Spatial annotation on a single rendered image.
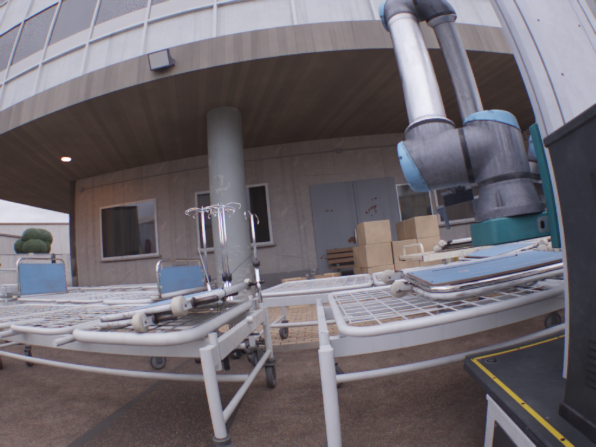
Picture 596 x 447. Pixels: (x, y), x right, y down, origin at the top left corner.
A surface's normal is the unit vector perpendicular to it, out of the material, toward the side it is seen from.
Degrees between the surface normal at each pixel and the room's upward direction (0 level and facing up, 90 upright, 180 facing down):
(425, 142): 79
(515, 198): 70
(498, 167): 90
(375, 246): 90
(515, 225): 90
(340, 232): 90
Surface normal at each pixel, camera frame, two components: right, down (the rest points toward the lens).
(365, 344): -0.05, -0.11
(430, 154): -0.55, -0.11
